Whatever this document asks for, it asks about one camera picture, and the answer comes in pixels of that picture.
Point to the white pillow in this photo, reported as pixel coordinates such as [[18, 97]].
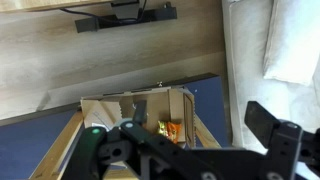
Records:
[[293, 40]]

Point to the brown cardboard box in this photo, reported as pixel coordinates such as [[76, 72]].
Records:
[[160, 106]]

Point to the blue board black edge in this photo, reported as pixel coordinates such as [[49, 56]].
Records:
[[23, 143]]

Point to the white sofa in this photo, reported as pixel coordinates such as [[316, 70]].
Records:
[[246, 73]]

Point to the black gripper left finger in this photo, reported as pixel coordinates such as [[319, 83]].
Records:
[[156, 143]]

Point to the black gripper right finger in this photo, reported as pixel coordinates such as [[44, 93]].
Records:
[[283, 143]]

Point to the light wooden furniture edge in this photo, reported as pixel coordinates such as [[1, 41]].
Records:
[[40, 4]]

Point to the light wooden frame leg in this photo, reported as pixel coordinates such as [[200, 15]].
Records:
[[56, 150], [205, 133]]

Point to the yellow orange snack packet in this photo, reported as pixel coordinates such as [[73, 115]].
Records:
[[171, 130]]

